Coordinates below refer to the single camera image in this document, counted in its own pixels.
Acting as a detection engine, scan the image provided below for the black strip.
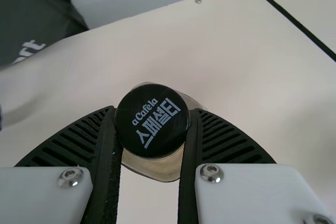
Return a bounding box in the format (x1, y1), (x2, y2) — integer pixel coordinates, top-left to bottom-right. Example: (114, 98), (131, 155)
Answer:
(244, 0), (336, 62)

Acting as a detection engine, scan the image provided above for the dark grey bag with straps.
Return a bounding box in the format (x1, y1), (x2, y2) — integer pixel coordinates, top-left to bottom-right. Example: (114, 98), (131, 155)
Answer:
(0, 0), (90, 71)

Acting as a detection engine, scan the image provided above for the dark coffee bottle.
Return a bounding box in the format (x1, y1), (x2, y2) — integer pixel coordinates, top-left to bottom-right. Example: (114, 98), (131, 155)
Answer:
(114, 81), (208, 184)

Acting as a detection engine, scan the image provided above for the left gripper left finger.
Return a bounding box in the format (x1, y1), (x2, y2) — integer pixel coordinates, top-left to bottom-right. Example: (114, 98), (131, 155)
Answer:
(0, 105), (124, 224)

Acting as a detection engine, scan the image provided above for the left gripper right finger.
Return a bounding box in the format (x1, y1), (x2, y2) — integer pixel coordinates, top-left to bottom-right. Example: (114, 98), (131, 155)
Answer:
(176, 108), (336, 224)

